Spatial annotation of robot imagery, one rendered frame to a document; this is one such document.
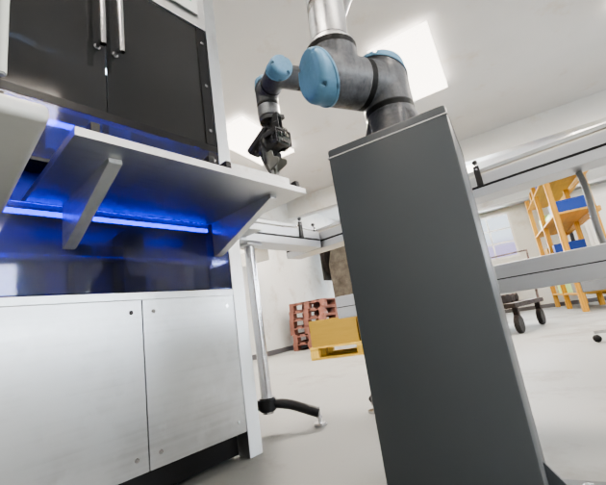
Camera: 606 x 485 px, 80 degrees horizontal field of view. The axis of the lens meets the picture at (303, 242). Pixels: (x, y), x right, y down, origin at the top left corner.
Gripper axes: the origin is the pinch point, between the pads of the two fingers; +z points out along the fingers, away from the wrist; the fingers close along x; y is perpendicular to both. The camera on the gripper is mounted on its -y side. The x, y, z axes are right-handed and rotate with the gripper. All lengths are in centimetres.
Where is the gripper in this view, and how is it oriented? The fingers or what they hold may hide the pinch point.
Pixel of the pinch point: (272, 176)
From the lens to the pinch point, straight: 121.4
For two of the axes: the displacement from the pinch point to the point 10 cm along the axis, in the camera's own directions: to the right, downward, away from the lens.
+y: 7.3, -2.5, -6.3
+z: 1.4, 9.7, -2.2
